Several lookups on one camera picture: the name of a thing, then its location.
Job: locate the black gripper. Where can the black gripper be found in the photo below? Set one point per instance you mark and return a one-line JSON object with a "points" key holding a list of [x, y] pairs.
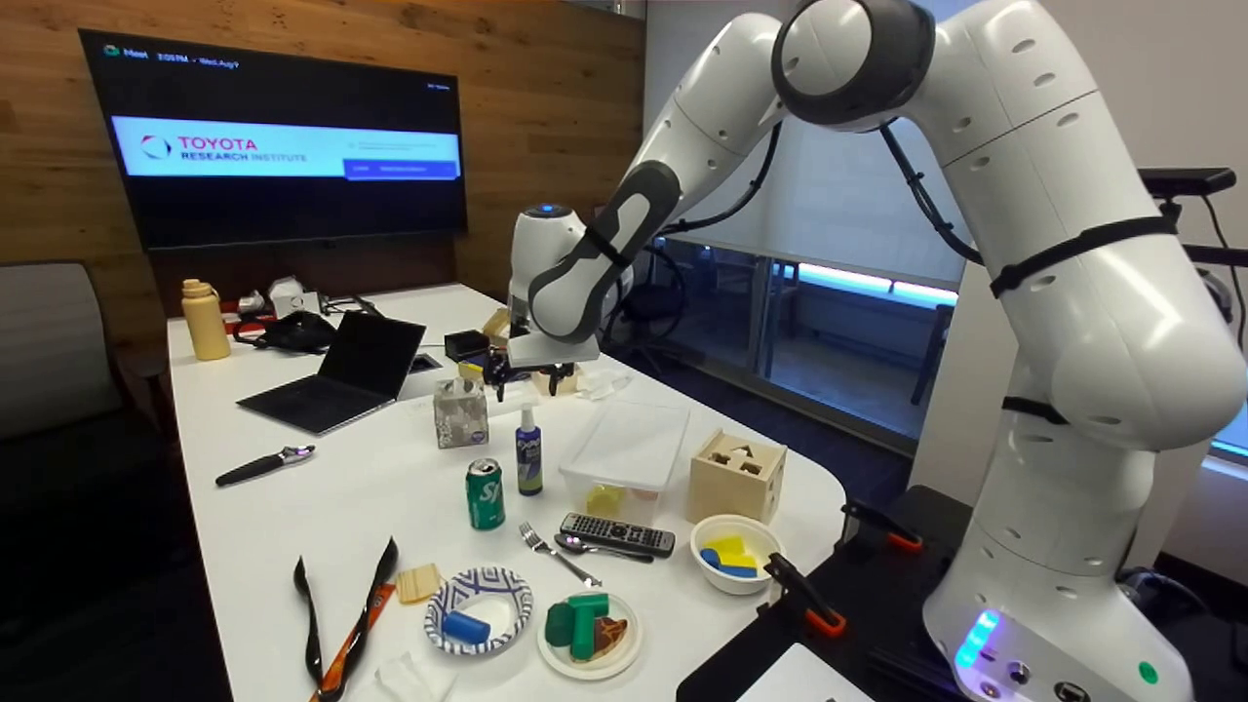
{"points": [[552, 380]]}

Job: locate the clear bottle cap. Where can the clear bottle cap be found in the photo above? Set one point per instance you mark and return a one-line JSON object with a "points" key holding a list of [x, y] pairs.
{"points": [[527, 416]]}

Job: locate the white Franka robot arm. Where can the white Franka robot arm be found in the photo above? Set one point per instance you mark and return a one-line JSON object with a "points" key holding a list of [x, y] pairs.
{"points": [[1107, 324]]}

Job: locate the tan bottle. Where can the tan bottle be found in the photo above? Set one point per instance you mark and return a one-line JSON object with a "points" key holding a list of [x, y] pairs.
{"points": [[206, 324]]}

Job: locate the small black box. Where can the small black box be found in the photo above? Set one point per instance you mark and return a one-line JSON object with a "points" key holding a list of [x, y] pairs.
{"points": [[466, 345]]}

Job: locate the patterned tissue box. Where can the patterned tissue box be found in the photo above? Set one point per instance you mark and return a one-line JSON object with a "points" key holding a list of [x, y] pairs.
{"points": [[461, 416]]}

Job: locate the yellow item in bin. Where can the yellow item in bin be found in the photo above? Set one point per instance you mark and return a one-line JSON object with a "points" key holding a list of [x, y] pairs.
{"points": [[606, 501]]}

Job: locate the green soda can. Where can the green soda can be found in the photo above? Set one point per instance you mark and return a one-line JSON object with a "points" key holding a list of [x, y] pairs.
{"points": [[487, 497]]}

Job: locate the dark round small object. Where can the dark round small object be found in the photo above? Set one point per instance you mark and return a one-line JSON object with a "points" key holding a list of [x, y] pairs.
{"points": [[572, 542]]}

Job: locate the black remote control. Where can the black remote control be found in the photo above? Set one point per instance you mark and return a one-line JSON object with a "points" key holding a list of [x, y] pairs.
{"points": [[622, 537]]}

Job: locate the silver fork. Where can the silver fork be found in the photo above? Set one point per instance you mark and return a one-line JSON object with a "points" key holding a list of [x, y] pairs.
{"points": [[557, 554]]}

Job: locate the wooden shape sorter box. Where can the wooden shape sorter box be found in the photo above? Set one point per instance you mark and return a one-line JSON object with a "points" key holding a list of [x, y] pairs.
{"points": [[734, 477]]}

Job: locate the black laptop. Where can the black laptop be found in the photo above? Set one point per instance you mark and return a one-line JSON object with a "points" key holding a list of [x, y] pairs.
{"points": [[345, 377]]}

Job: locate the blue patterned plate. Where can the blue patterned plate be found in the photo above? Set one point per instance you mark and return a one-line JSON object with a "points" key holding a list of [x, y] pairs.
{"points": [[500, 597]]}

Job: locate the small wooden tile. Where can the small wooden tile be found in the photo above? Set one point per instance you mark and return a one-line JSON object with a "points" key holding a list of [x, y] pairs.
{"points": [[418, 585]]}

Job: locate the green toy block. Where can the green toy block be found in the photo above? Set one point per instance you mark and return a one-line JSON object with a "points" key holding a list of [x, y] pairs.
{"points": [[576, 624]]}

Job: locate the yellow sponge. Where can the yellow sponge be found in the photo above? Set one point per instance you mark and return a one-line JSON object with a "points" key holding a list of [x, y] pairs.
{"points": [[734, 550]]}

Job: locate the black pouch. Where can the black pouch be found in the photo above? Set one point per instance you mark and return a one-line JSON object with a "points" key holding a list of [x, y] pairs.
{"points": [[299, 332]]}

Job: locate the blue block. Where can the blue block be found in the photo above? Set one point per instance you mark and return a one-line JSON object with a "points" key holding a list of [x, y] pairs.
{"points": [[466, 631]]}

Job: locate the white bowl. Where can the white bowl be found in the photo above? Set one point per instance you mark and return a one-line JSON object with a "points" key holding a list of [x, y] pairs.
{"points": [[726, 579]]}

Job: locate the white crumpled item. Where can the white crumpled item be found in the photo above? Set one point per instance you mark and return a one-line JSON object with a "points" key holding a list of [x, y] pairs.
{"points": [[290, 298]]}

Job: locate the white plate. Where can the white plate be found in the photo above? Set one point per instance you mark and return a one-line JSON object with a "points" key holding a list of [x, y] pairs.
{"points": [[624, 658]]}

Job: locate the black orange clamp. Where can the black orange clamp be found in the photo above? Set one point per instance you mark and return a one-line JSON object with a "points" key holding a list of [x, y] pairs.
{"points": [[804, 597], [890, 528]]}

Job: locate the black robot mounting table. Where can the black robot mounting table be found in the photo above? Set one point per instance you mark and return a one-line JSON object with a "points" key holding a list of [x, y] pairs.
{"points": [[861, 649]]}

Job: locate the grey chair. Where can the grey chair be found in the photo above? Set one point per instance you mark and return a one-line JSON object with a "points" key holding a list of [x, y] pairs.
{"points": [[51, 354]]}

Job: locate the black chair armrest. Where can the black chair armrest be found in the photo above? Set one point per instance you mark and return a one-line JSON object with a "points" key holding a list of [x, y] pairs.
{"points": [[1186, 182]]}

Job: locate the wall television screen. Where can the wall television screen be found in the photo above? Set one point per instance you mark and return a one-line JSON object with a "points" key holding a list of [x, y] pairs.
{"points": [[286, 140]]}

